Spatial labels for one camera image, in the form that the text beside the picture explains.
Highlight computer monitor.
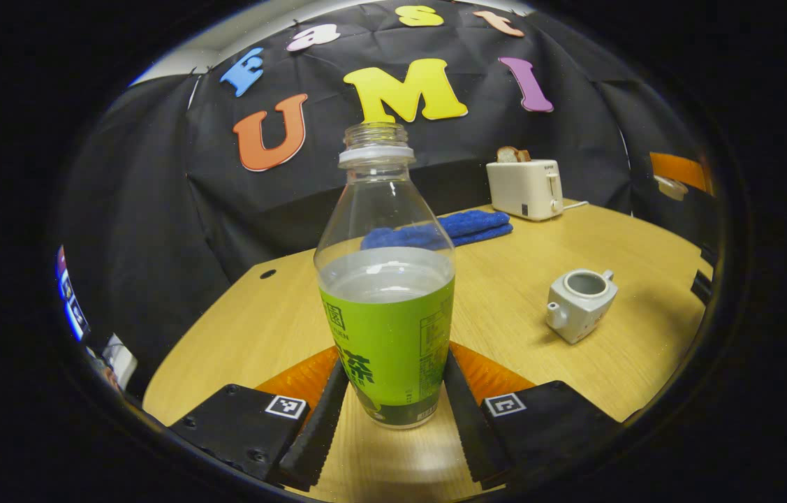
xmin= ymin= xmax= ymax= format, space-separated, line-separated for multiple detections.
xmin=56 ymin=246 xmax=91 ymax=342

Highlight grey ceramic teacup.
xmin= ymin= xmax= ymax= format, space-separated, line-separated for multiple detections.
xmin=545 ymin=269 xmax=619 ymax=344

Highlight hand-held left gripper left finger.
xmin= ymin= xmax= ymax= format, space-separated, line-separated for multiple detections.
xmin=168 ymin=346 xmax=351 ymax=492

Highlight white toaster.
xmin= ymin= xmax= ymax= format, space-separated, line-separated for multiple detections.
xmin=485 ymin=159 xmax=565 ymax=222

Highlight green label water bottle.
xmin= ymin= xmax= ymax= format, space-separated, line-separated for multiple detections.
xmin=314 ymin=122 xmax=457 ymax=429

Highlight blue cloth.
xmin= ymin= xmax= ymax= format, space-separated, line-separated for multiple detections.
xmin=360 ymin=210 xmax=514 ymax=251

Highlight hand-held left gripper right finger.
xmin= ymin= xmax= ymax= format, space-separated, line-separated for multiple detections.
xmin=443 ymin=341 xmax=623 ymax=490

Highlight white papers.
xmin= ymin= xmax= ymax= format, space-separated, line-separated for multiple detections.
xmin=101 ymin=334 xmax=138 ymax=389

